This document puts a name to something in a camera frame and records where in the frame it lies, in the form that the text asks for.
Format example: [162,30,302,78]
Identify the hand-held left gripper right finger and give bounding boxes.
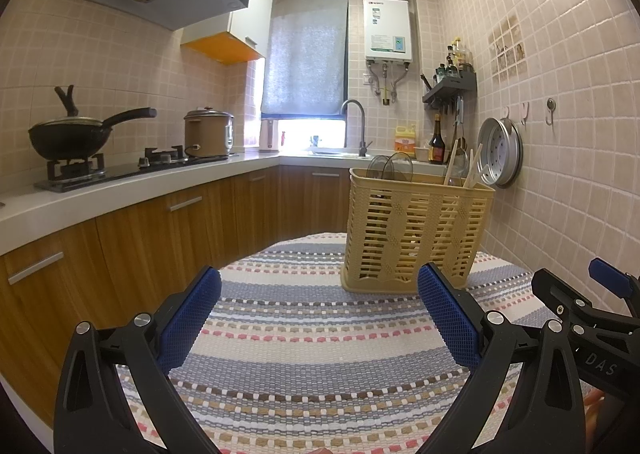
[417,261,588,454]

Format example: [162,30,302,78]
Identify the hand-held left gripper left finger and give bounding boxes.
[52,265,223,454]

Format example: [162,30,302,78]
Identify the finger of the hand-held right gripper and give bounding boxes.
[530,268,597,331]
[588,257,640,303]

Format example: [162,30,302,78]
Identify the yellow slotted plastic basket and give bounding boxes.
[341,167,496,296]

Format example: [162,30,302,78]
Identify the person's right hand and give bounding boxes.
[583,389,609,441]

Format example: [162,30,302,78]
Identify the striped woven tablecloth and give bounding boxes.
[115,231,601,454]

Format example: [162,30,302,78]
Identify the white kitchen countertop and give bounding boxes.
[0,151,451,257]

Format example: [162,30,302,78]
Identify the round metal steamer tray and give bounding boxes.
[476,117,523,189]

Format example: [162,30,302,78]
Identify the black gas stove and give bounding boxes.
[34,144,236,193]

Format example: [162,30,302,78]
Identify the dark sauce bottle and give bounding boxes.
[429,114,446,164]

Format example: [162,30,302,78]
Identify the yellow oil bottle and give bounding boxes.
[394,121,418,158]

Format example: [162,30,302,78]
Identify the hanging metal ladle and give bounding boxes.
[452,99,471,170]

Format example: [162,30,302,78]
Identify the brown rice cooker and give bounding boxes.
[183,107,235,158]

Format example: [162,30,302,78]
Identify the white electric kettle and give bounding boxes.
[259,118,281,151]

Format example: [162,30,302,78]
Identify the dark curved sink faucet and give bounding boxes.
[341,100,373,158]

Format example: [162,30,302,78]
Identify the steel kitchen sink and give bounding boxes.
[307,146,371,158]

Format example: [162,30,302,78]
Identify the black wok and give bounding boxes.
[28,107,157,160]

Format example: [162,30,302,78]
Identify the kitchen window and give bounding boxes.
[262,114,347,150]

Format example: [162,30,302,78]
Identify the water heater pipes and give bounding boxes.
[367,60,411,107]

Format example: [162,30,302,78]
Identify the dark wok lid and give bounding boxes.
[30,85,103,127]

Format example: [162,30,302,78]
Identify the row of seasoning bottles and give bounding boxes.
[435,37,473,81]

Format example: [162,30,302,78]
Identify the grey window blind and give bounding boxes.
[261,0,349,117]

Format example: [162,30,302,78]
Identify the white gas water heater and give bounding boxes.
[363,0,415,62]

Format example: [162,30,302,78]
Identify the grey wall spice rack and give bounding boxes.
[422,69,477,105]

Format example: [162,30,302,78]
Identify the white and orange wall cabinet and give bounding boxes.
[180,0,275,66]

